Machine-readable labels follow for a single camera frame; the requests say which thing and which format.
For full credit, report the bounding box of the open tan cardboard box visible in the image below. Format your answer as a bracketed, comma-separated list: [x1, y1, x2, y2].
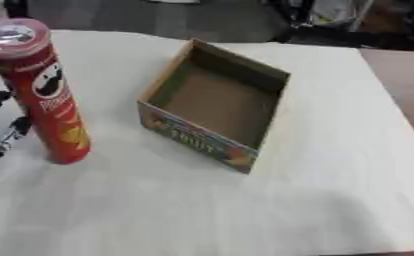
[135, 37, 293, 175]

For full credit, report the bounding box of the red cylindrical chips can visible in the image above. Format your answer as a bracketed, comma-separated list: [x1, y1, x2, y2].
[0, 17, 94, 165]

